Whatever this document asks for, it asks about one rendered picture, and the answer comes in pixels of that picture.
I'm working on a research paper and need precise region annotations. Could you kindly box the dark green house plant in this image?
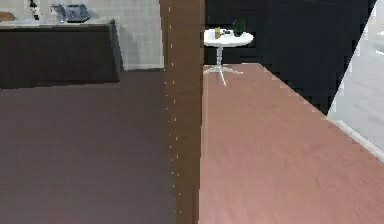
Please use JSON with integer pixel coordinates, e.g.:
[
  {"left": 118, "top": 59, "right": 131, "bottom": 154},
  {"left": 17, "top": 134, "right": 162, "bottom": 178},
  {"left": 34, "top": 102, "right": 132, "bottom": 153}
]
[{"left": 232, "top": 19, "right": 247, "bottom": 38}]

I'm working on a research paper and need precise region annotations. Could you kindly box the dark brown kitchen counter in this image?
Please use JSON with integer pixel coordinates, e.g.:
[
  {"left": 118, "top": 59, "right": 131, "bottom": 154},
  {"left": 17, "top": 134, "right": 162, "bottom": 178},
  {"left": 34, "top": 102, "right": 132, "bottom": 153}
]
[{"left": 0, "top": 18, "right": 125, "bottom": 90}]

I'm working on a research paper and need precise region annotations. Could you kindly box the silver sink faucet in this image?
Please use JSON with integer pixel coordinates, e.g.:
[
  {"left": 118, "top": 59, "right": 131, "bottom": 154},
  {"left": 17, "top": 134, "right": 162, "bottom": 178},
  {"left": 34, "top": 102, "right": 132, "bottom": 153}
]
[{"left": 50, "top": 4, "right": 67, "bottom": 24}]

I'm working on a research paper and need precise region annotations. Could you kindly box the black and white bottle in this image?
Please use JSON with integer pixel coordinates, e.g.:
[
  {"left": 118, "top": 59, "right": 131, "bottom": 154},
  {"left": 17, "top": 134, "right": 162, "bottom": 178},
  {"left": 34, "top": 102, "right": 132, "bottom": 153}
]
[{"left": 29, "top": 0, "right": 42, "bottom": 21}]

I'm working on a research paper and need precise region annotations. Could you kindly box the brown bread loaf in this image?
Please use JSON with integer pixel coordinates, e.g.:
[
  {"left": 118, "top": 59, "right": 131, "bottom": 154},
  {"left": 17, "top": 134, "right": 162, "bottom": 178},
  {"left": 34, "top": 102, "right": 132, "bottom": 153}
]
[{"left": 0, "top": 11, "right": 16, "bottom": 23}]

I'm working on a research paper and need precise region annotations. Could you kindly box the white round pedestal table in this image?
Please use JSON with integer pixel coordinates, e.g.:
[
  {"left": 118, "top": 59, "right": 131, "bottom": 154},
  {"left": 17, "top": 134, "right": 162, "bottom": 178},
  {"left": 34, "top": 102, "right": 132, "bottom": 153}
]
[{"left": 202, "top": 28, "right": 255, "bottom": 87}]

